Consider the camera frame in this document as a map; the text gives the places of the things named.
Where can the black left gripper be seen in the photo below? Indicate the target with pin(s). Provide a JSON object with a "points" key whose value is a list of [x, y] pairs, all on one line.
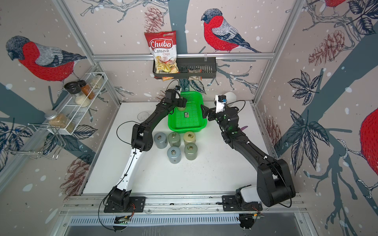
{"points": [[182, 103]]}

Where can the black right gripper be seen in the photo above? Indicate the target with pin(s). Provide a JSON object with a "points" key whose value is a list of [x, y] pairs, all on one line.
{"points": [[211, 112]]}

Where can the green tea canister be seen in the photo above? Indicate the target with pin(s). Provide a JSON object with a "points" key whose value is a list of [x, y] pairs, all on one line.
{"points": [[191, 151], [174, 139]]}

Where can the grey-blue tea canister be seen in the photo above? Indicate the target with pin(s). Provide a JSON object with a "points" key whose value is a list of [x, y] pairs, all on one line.
{"points": [[160, 140]]}

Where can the blue-grey tea canister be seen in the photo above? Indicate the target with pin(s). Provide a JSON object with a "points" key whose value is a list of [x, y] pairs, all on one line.
{"points": [[174, 155]]}

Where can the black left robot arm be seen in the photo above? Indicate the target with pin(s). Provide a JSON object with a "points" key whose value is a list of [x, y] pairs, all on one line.
{"points": [[119, 198]]}

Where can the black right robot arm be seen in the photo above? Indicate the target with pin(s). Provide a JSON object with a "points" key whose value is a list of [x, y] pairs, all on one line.
{"points": [[274, 181]]}

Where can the green plastic basket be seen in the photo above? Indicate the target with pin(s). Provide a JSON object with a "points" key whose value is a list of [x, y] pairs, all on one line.
{"points": [[195, 122]]}

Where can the small snack packet in basket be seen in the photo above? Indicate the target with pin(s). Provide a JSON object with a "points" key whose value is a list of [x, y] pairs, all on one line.
{"points": [[195, 75]]}

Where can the white utensil holder cup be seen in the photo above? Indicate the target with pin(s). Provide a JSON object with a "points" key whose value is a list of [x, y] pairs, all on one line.
{"points": [[230, 97]]}

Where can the clear plastic cup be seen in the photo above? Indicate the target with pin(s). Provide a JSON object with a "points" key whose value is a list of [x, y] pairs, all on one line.
{"points": [[142, 116]]}

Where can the red cassava chips bag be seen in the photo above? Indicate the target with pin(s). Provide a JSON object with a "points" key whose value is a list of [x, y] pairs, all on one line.
{"points": [[163, 47]]}

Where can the pale spice jar rear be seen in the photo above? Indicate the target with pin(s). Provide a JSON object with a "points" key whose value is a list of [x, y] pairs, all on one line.
{"points": [[97, 81]]}

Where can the orange spice bottle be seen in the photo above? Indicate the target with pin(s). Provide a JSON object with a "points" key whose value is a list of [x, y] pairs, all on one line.
{"points": [[86, 89]]}

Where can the black lid spice jar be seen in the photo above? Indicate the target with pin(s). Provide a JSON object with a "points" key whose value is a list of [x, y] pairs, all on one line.
{"points": [[79, 98]]}

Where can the silver lid spice jar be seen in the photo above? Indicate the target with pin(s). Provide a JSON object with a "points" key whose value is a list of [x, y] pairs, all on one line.
{"points": [[57, 119]]}

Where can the black wall basket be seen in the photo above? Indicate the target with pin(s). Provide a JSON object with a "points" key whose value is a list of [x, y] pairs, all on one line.
{"points": [[207, 65]]}

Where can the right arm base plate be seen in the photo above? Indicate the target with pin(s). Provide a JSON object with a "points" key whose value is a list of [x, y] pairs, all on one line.
{"points": [[236, 203]]}

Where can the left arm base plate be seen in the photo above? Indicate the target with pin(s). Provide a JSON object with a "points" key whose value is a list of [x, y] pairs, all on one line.
{"points": [[135, 204]]}

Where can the white wire spice rack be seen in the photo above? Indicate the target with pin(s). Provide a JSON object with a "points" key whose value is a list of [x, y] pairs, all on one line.
{"points": [[44, 140]]}

